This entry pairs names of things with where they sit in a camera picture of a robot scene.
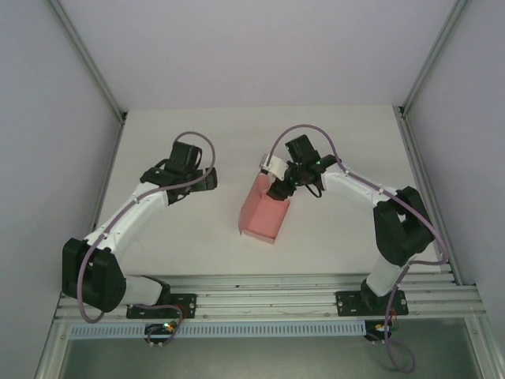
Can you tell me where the pink paper box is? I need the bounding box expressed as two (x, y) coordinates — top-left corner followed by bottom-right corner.
(238, 173), (292, 246)

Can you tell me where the aluminium mounting rail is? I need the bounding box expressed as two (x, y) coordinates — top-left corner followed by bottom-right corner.
(54, 271), (486, 321)

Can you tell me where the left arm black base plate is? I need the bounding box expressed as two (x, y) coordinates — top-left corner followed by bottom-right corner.
(125, 292), (197, 320)

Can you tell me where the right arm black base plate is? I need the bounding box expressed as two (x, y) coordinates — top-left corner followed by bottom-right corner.
(335, 291), (408, 317)

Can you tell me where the aluminium frame post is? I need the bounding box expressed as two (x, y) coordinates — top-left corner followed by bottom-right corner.
(397, 0), (471, 118)
(49, 0), (128, 124)

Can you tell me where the light blue slotted cable duct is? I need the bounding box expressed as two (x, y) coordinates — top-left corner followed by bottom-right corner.
(70, 320), (366, 340)

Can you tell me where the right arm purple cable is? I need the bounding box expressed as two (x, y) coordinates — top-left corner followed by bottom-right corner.
(263, 122), (451, 374)

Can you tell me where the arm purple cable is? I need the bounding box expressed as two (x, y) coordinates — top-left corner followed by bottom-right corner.
(77, 130), (217, 328)
(263, 122), (451, 374)

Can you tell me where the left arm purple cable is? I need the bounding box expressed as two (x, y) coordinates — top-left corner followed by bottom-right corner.
(77, 130), (217, 328)

